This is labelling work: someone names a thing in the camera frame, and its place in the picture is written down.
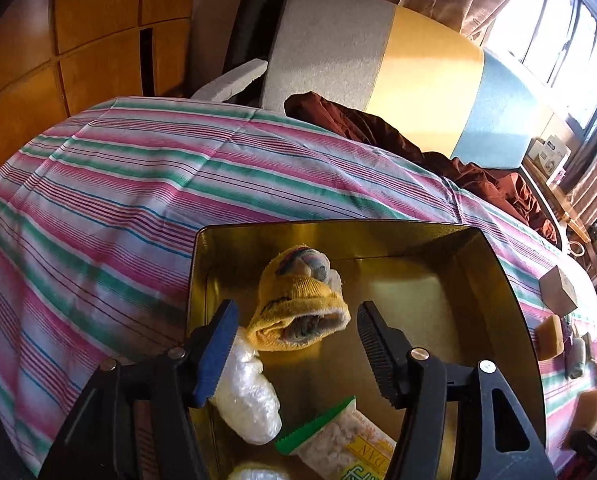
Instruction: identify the gold metal tin box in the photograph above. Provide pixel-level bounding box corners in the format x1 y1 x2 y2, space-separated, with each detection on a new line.
186 219 546 480

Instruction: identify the wooden side table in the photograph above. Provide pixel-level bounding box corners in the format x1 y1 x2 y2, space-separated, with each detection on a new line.
523 157 597 271

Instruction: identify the white printed box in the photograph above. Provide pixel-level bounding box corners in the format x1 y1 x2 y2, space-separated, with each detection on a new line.
525 135 571 176

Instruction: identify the yellow sock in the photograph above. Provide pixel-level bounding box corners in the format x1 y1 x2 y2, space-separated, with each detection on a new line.
246 242 351 352

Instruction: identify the yellow sponge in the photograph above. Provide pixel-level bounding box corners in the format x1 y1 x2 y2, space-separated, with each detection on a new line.
575 387 597 433
535 314 565 362

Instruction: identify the white plastic bag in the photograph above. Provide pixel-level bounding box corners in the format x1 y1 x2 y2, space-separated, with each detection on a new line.
227 461 279 480
211 327 283 445

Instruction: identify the striped pink green cloth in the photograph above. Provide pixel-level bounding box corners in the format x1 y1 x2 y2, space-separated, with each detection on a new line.
0 96 597 480

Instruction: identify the black rolled mat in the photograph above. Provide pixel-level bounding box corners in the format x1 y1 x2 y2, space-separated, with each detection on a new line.
223 0 299 68

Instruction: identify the wooden wardrobe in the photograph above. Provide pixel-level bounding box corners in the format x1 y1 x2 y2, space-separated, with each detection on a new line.
0 0 199 186

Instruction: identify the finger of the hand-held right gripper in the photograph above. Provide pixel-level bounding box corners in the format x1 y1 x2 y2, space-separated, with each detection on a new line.
571 430 597 461

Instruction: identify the snack packet with green edge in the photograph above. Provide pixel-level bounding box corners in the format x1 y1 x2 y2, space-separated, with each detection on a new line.
275 396 398 480

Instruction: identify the cream cardboard box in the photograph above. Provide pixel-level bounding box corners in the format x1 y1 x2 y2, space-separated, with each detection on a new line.
538 265 579 317

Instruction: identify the dark brown crumpled cloth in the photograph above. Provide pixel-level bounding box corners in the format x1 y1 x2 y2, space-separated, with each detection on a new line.
283 91 559 246

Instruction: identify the white foam piece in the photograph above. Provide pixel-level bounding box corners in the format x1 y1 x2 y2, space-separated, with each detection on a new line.
191 58 269 103

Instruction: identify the grey rolled cloth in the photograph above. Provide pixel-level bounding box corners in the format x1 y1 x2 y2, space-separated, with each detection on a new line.
564 336 588 381

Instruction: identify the window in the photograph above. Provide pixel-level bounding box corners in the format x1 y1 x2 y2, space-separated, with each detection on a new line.
488 0 597 126

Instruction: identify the grey yellow blue sofa back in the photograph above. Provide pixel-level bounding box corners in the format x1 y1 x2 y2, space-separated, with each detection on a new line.
261 0 549 168

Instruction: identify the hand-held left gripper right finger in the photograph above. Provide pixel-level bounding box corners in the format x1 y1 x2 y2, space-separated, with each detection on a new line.
355 301 549 480

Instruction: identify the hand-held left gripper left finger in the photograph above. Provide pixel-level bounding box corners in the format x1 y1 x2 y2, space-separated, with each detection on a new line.
38 299 242 480

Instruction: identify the striped beige curtain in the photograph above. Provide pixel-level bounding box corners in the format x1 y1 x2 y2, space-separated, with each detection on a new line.
563 125 597 221

